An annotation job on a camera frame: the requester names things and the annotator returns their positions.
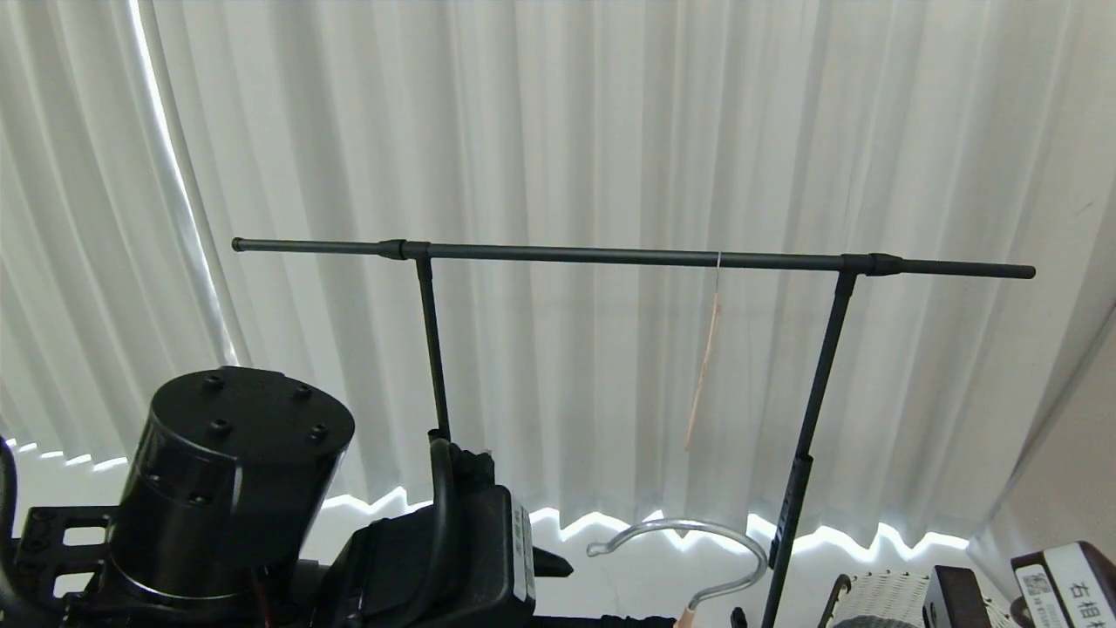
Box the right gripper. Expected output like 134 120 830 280
922 565 997 628

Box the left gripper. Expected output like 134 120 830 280
508 499 575 628

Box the pink clothes hanger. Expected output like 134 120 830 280
586 518 770 628
684 253 725 452

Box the white laundry basket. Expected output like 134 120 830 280
818 571 1021 628

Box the black clothes rack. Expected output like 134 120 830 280
231 237 1037 628

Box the white curtain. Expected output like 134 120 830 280
0 0 1116 559

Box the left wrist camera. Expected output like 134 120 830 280
318 440 517 628

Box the black cable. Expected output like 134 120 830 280
425 436 461 628

